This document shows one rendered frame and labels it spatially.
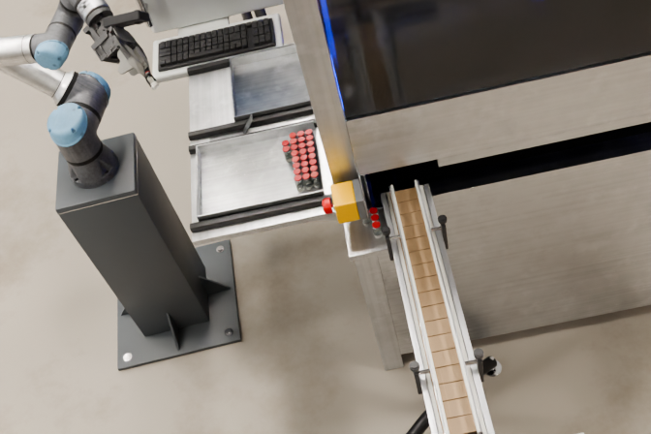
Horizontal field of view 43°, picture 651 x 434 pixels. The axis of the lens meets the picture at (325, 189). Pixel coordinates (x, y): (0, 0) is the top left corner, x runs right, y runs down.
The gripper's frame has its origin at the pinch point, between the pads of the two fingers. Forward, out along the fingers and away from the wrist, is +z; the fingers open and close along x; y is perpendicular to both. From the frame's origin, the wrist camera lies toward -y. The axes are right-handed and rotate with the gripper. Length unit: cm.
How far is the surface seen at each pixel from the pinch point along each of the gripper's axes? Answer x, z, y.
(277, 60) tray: -55, 1, -13
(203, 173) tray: -24.1, 22.3, 14.9
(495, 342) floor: -100, 110, -1
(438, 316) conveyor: -1, 92, -22
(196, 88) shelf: -45.0, -6.6, 10.0
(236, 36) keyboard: -69, -20, -3
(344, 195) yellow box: -7, 56, -20
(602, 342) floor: -106, 131, -28
